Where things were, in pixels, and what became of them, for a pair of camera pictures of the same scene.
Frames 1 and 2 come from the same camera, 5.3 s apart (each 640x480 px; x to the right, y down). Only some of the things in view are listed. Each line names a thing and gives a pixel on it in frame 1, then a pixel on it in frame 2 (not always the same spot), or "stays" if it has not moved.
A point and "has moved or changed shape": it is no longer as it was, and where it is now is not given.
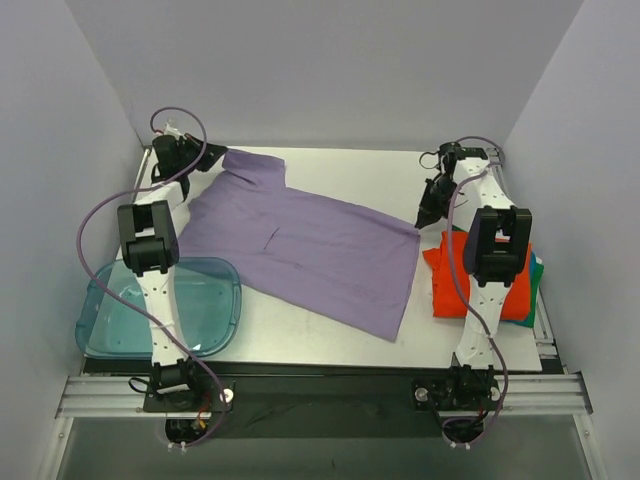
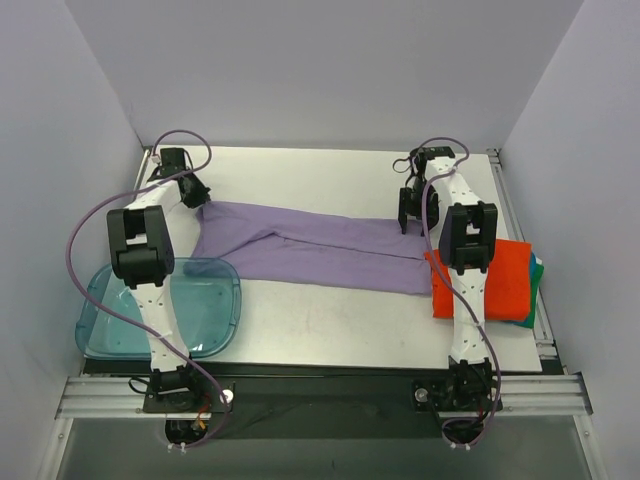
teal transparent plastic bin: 112,318 stays
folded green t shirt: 528,323 stays
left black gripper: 195,150 to 194,191
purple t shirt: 341,262 has moved or changed shape
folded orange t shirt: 446,300 stays
